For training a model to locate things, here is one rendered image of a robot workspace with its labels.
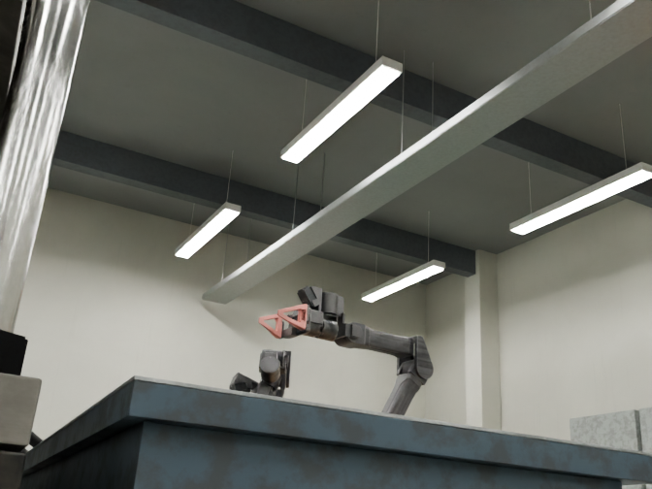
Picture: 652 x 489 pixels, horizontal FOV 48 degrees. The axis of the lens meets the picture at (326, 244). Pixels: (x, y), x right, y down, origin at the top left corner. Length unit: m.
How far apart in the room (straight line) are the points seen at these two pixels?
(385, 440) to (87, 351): 7.97
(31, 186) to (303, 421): 0.37
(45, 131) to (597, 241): 8.08
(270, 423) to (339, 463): 0.10
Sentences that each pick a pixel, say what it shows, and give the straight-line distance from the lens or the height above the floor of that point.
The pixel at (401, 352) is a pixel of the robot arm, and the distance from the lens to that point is 2.14.
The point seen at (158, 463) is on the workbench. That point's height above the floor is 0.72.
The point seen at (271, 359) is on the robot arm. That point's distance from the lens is 2.16.
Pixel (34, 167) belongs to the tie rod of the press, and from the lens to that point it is 0.83.
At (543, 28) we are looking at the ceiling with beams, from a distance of 5.92.
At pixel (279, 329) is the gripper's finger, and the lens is 1.99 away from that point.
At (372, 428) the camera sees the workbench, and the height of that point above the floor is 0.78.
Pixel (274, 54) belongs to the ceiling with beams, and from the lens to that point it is 5.63.
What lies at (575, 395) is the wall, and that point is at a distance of 8.50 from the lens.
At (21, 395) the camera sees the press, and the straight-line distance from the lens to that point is 0.72.
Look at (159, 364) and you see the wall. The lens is 8.90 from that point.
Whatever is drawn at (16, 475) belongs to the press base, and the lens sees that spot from 0.71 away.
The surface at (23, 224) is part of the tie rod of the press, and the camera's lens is 0.80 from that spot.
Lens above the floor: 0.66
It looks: 22 degrees up
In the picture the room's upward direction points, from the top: 4 degrees clockwise
